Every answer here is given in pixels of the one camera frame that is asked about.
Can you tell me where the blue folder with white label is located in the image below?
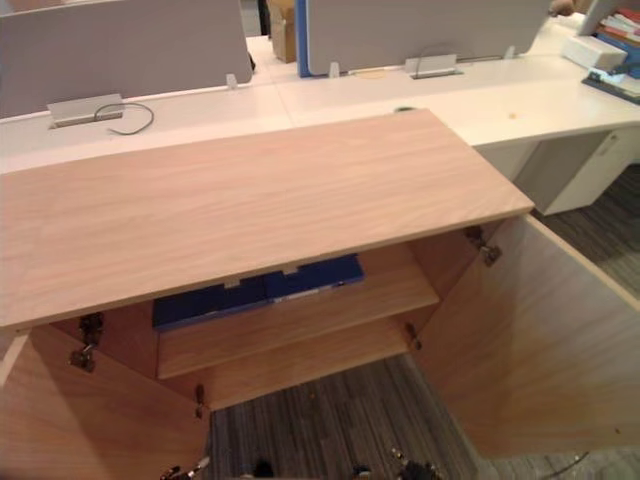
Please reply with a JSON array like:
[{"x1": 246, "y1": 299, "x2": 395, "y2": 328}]
[{"x1": 264, "y1": 253, "x2": 366, "y2": 304}]

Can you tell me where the wooden left cabinet door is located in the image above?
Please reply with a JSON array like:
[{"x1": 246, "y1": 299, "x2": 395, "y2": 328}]
[{"x1": 0, "y1": 332, "x2": 212, "y2": 480}]

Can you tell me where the wooden cabinet door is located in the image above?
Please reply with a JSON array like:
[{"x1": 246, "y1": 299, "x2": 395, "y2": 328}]
[
  {"x1": 417, "y1": 212, "x2": 640, "y2": 459},
  {"x1": 0, "y1": 332, "x2": 212, "y2": 480}
]

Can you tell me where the white desk pedestal cabinet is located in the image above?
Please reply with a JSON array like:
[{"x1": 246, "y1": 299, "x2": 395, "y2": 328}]
[{"x1": 487, "y1": 128, "x2": 640, "y2": 217}]

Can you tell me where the white rectangular box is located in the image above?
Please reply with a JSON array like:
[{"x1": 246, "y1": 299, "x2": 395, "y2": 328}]
[{"x1": 560, "y1": 35, "x2": 628, "y2": 72}]

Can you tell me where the silver desk cable flap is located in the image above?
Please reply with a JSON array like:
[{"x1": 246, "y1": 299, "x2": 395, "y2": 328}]
[
  {"x1": 46, "y1": 92, "x2": 125, "y2": 127},
  {"x1": 403, "y1": 53, "x2": 464, "y2": 80}
]

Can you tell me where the stack of colourful books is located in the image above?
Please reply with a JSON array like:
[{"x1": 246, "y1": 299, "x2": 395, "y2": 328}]
[{"x1": 593, "y1": 11, "x2": 640, "y2": 53}]

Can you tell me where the wooden right cabinet door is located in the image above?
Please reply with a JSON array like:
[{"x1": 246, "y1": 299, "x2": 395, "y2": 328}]
[{"x1": 417, "y1": 212, "x2": 640, "y2": 459}]

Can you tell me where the grey loose cable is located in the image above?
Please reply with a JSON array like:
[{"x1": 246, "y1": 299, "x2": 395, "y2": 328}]
[{"x1": 94, "y1": 103, "x2": 155, "y2": 136}]

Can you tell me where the white monitor stand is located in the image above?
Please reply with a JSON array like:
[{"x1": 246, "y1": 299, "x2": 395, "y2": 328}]
[{"x1": 577, "y1": 0, "x2": 617, "y2": 37}]

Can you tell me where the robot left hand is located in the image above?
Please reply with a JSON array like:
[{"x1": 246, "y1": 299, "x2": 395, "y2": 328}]
[{"x1": 159, "y1": 455, "x2": 212, "y2": 480}]

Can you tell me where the grey desk partition screen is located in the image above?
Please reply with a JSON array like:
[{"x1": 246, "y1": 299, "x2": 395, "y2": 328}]
[
  {"x1": 0, "y1": 0, "x2": 254, "y2": 120},
  {"x1": 304, "y1": 0, "x2": 551, "y2": 76}
]

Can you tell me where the wooden cabinet shelf board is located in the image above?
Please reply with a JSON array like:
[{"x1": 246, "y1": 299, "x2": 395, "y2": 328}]
[{"x1": 156, "y1": 292, "x2": 441, "y2": 380}]

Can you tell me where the brown cardboard box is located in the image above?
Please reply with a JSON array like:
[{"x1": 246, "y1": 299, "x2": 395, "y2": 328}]
[{"x1": 268, "y1": 0, "x2": 298, "y2": 64}]

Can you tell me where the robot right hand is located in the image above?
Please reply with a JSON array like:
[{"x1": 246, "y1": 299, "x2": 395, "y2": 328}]
[{"x1": 389, "y1": 447, "x2": 432, "y2": 480}]

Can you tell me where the light wooden office cabinet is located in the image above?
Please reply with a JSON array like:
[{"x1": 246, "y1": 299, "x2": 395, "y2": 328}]
[{"x1": 0, "y1": 108, "x2": 536, "y2": 416}]

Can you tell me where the grey floor cable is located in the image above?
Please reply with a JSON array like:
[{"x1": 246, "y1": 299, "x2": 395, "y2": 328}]
[{"x1": 542, "y1": 451, "x2": 591, "y2": 479}]

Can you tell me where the long white office desk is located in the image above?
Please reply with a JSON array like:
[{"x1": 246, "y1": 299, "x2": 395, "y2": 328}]
[{"x1": 0, "y1": 12, "x2": 640, "y2": 174}]

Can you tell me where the blue partition panel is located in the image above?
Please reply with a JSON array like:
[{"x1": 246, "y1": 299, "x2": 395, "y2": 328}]
[{"x1": 295, "y1": 0, "x2": 314, "y2": 79}]

